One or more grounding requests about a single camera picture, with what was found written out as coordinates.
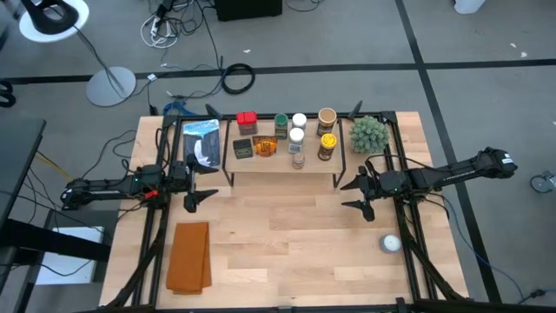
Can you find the oregano jar green lid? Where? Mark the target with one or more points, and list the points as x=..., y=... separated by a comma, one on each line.
x=281, y=125

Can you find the black desk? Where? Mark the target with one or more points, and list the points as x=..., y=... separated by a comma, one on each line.
x=17, y=165

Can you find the green black pepper tin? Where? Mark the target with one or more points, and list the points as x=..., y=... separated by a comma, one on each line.
x=242, y=148

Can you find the black aluminium rig frame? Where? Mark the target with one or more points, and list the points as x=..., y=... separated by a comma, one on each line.
x=195, y=116

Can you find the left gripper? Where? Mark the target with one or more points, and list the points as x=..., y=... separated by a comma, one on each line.
x=182, y=178

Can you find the white box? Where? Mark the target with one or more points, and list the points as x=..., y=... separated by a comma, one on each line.
x=65, y=269

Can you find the potted green plant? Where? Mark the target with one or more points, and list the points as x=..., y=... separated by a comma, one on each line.
x=369, y=134

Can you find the round jar with tan lid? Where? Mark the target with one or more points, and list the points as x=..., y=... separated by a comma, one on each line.
x=326, y=121

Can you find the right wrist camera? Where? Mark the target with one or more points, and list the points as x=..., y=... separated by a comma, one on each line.
x=368, y=212

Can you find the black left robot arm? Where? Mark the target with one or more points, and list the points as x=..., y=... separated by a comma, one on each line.
x=113, y=184

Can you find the everything bagel seasoning jar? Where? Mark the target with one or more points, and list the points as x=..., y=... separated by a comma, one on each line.
x=299, y=120
x=296, y=139

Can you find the chili onion jar yellow lid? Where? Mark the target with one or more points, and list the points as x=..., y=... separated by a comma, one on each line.
x=327, y=145

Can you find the orange taco seasoning packet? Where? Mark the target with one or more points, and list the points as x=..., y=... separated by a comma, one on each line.
x=265, y=145

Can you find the smoked paprika tin red lid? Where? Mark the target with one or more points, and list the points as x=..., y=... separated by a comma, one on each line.
x=246, y=122

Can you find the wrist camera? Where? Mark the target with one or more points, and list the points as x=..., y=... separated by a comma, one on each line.
x=368, y=212
x=189, y=203

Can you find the floor lamp with round base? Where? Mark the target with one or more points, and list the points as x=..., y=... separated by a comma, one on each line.
x=110, y=87

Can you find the orange folded cloth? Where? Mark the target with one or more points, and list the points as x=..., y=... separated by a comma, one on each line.
x=189, y=261

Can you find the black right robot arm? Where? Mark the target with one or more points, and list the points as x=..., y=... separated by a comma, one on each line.
x=456, y=171

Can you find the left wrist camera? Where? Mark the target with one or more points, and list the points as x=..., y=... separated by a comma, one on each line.
x=189, y=203

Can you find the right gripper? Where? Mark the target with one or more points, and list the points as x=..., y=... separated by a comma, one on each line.
x=384, y=184

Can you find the grey caster wheel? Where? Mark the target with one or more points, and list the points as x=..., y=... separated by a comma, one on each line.
x=540, y=183

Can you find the black box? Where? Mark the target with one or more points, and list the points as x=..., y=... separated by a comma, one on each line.
x=247, y=8

